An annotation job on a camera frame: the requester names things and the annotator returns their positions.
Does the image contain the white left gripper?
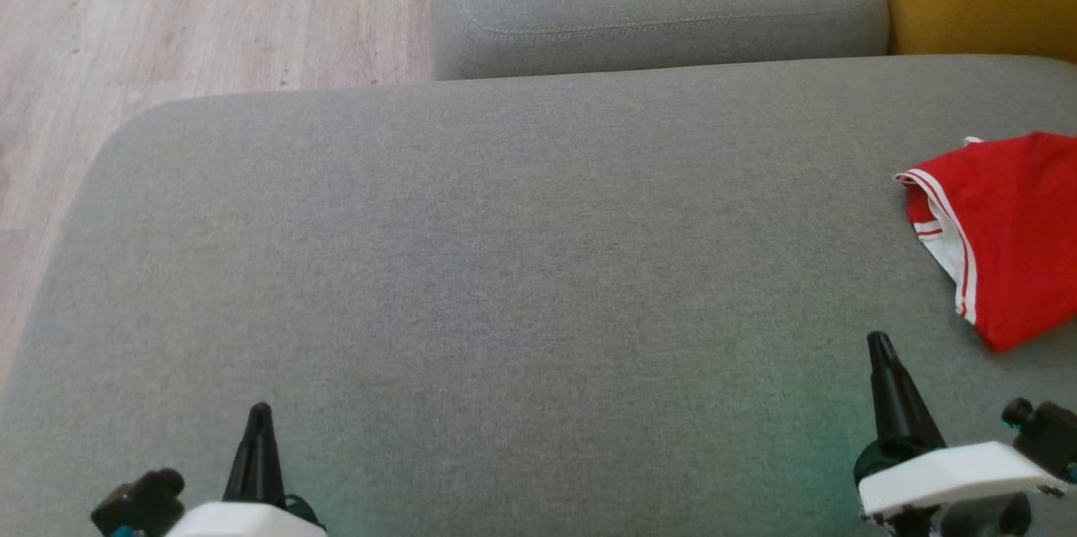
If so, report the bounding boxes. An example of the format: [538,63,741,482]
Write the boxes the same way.
[164,401,330,537]

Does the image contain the large grey sofa seat cushion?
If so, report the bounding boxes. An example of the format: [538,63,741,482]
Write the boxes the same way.
[0,56,1077,537]

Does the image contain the red jersey with white sleeves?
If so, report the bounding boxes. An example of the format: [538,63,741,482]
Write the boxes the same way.
[894,131,1077,354]

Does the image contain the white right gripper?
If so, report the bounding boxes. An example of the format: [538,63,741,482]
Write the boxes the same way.
[853,332,1069,537]

